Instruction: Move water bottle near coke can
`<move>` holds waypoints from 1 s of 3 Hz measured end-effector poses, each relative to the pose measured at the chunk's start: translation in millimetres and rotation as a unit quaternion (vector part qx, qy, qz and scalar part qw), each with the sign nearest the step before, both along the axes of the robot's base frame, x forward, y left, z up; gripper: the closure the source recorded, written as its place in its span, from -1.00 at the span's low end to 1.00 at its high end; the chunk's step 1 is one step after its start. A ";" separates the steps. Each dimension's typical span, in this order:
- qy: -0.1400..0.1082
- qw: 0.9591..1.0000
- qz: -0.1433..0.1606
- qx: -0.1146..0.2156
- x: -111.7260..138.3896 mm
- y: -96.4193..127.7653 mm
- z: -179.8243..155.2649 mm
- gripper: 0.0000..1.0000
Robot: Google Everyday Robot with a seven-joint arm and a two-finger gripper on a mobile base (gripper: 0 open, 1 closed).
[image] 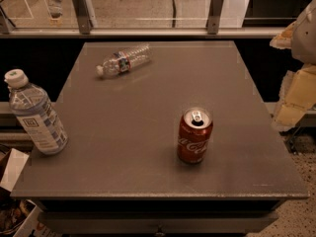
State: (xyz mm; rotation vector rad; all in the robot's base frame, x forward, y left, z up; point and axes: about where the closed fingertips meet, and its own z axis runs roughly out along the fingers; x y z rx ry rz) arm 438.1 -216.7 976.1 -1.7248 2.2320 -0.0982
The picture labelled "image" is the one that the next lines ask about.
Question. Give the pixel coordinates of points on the metal railing post left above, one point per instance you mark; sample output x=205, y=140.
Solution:
x=83, y=16

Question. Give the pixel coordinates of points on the white cardboard box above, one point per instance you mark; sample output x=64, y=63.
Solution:
x=11, y=167

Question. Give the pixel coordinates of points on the grey table drawer front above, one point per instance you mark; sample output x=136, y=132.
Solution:
x=133, y=223

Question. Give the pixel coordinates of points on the red coke can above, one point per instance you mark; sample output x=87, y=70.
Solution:
x=195, y=129

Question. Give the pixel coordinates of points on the white box with clutter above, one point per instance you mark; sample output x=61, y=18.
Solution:
x=19, y=218

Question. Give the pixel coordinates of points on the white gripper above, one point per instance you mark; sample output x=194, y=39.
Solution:
x=304, y=39

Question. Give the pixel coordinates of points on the clear plastic water bottle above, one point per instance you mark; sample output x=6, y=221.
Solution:
x=124, y=60

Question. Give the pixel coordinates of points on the metal railing post right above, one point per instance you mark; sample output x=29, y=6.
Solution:
x=214, y=15

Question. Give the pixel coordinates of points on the large labelled water bottle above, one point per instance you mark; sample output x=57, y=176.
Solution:
x=33, y=109

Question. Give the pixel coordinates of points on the metal railing post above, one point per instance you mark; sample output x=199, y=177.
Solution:
x=83, y=16
x=214, y=15

